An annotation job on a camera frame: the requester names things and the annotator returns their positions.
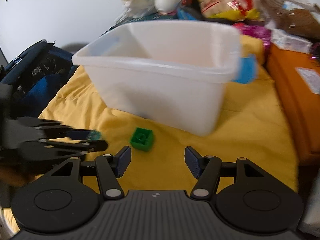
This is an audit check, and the small white box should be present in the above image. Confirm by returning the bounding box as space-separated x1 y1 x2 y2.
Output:
270 29 313 54

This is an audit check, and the yellow snack bag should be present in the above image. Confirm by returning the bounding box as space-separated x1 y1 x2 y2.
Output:
189 0 260 20

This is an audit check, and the white object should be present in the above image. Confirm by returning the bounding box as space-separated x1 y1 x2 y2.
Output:
297 172 320 238

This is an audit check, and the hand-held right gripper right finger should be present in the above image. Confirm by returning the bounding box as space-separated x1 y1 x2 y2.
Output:
184 146 267 200

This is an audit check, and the yellow cloth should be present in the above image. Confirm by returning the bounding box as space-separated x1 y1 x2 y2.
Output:
5 34 299 233

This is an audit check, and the blue dinosaur card box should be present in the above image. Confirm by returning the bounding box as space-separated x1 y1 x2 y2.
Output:
231 54 258 84

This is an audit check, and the white plastic bin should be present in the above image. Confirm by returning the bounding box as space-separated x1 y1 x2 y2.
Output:
72 20 242 137

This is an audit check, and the orange box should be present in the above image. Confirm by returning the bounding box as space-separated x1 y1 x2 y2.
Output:
265 44 320 165

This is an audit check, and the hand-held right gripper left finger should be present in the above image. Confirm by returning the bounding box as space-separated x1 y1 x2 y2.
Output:
51 146 132 200

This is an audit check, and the pink plastic bag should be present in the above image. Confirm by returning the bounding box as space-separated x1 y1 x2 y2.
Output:
234 22 272 48

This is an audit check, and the dark blue backpack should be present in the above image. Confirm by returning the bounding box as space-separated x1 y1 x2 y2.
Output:
0 39 80 120

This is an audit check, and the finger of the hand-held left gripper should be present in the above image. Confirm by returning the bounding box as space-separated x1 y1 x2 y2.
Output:
15 117 100 141
22 140 108 168

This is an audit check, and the white plastic bag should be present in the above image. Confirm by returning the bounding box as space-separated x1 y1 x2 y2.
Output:
107 0 163 23

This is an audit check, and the green toy block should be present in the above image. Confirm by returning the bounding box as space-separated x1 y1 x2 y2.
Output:
129 127 155 152

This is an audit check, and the brown cardboard package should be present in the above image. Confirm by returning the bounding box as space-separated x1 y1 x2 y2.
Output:
260 0 320 40

